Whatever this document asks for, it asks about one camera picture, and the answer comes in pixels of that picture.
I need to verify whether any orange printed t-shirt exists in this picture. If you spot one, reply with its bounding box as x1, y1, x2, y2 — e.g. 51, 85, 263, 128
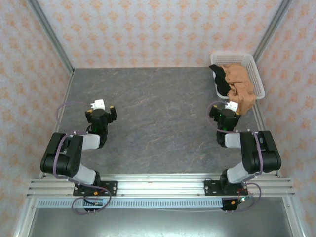
223, 63, 256, 117

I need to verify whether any black t-shirt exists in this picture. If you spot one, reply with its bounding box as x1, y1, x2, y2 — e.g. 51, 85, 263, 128
209, 64, 232, 97

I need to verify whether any white plastic basket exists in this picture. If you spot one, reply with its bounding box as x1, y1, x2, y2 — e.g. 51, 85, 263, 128
210, 50, 266, 100

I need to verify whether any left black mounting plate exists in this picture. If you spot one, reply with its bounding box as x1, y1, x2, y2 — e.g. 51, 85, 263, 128
73, 180, 118, 197

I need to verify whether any black mounting plate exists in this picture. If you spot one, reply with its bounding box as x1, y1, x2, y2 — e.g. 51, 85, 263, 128
203, 179, 249, 197
73, 180, 118, 197

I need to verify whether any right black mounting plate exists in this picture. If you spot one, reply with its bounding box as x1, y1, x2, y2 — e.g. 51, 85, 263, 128
203, 179, 249, 197

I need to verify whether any small circuit board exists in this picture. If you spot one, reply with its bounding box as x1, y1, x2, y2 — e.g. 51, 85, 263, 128
231, 196, 254, 206
83, 200, 108, 207

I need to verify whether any grey metal sheet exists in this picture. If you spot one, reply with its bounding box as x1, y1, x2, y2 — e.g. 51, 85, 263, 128
26, 207, 295, 237

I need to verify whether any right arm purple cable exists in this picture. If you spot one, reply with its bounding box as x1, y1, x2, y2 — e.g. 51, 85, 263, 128
206, 100, 262, 213

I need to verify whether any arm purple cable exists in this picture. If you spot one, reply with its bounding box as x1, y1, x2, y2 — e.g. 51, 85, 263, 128
206, 100, 262, 213
53, 101, 112, 215

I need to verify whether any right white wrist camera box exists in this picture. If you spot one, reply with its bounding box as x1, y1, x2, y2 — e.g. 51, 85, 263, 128
224, 101, 239, 113

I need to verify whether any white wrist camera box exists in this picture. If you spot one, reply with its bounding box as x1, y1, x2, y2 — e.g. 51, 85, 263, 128
224, 101, 239, 113
89, 98, 107, 111

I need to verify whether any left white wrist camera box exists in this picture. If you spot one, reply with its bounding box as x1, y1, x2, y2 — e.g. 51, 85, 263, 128
89, 98, 107, 111

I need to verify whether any aluminium table side rail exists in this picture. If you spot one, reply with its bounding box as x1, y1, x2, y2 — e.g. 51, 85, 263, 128
40, 71, 75, 179
251, 98, 281, 178

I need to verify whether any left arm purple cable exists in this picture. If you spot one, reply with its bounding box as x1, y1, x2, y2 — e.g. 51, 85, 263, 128
53, 101, 112, 215

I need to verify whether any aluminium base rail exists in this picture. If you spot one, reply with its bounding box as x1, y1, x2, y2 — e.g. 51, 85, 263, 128
26, 173, 296, 198

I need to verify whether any aluminium frame post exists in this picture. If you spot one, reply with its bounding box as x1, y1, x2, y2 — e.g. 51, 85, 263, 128
252, 0, 293, 64
25, 0, 76, 75

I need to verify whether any slotted grey cable duct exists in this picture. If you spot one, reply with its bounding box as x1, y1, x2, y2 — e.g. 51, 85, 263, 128
36, 198, 224, 209

